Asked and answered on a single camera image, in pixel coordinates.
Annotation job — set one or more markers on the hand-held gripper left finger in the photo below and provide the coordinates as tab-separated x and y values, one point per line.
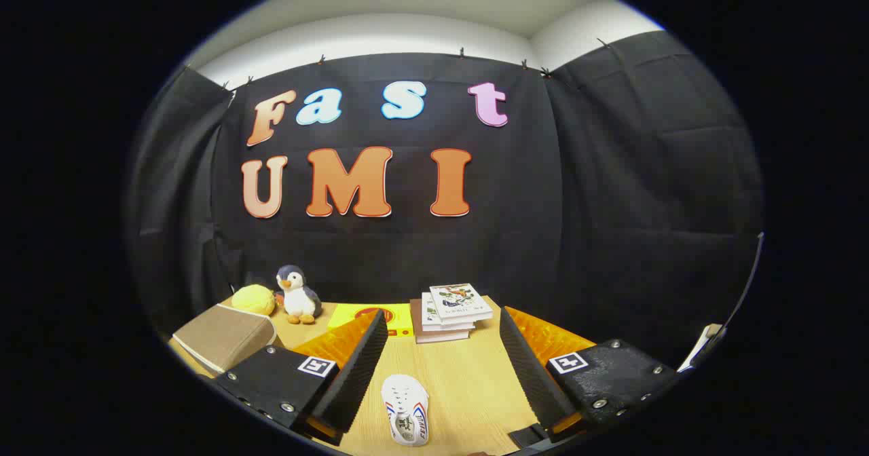
353	374

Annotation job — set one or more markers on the penguin plush toy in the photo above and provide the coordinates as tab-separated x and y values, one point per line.
299	296

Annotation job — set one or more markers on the white illustrated book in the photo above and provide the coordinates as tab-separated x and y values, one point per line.
460	301

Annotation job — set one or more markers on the yellow round plush toy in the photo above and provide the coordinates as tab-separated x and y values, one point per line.
253	299

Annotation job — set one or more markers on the white canvas shoe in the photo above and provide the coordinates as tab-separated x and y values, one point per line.
405	408

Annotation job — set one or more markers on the yellow book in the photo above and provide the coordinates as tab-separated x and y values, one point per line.
402	317

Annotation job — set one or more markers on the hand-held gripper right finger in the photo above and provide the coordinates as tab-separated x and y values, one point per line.
536	374

